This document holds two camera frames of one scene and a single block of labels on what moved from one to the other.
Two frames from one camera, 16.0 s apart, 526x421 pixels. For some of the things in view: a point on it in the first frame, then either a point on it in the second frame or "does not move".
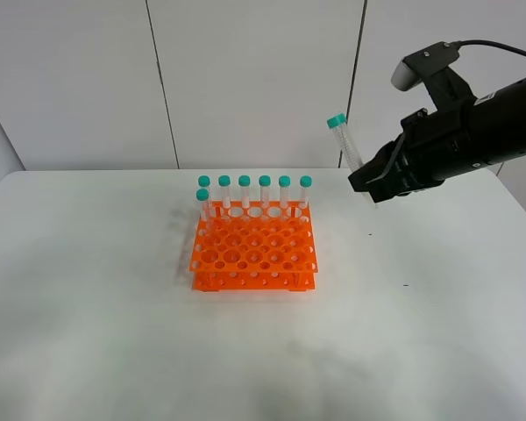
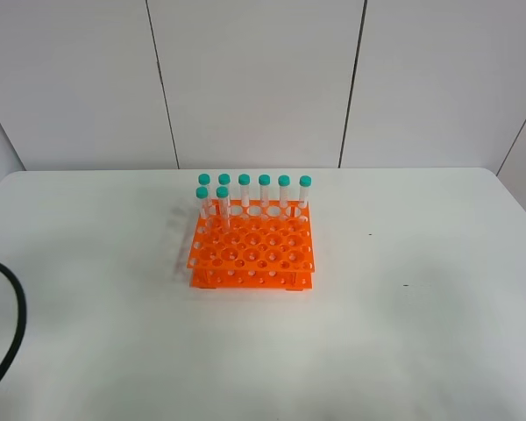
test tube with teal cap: [338, 124] -> [223, 209]
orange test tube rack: [255, 249] does not move
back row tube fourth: [265, 182] does not move
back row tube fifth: [284, 182] does not move
